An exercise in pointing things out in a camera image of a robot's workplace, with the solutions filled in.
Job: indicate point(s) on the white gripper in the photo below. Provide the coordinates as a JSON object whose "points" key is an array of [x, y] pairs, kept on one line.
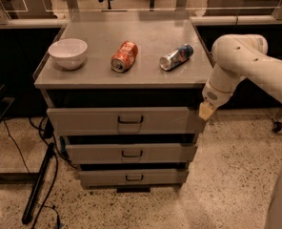
{"points": [[214, 96]]}

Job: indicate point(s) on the grey top drawer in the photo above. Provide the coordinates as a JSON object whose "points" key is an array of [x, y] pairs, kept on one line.
{"points": [[125, 121]]}

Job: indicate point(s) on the grey drawer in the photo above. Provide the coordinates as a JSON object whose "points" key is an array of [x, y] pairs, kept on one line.
{"points": [[125, 121], [132, 177], [130, 153]]}

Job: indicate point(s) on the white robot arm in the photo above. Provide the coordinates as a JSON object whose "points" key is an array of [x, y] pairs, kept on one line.
{"points": [[239, 56]]}

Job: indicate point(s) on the grey drawer cabinet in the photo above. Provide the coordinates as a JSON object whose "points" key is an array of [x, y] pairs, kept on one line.
{"points": [[96, 85]]}

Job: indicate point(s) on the grey middle drawer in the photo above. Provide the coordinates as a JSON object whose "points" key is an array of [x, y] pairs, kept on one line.
{"points": [[130, 153]]}

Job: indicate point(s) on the grey bottom drawer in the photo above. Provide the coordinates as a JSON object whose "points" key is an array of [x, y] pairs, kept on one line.
{"points": [[132, 177]]}

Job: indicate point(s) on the blue silver soda can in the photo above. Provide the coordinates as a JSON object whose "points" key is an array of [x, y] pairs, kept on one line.
{"points": [[175, 58]]}

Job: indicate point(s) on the orange soda can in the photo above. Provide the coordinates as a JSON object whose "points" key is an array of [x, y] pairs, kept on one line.
{"points": [[125, 57]]}

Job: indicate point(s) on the white ceramic bowl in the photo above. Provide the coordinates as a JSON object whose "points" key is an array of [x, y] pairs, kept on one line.
{"points": [[68, 54]]}

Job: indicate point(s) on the black table leg bar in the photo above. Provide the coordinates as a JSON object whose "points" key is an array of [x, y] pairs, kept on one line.
{"points": [[37, 185]]}

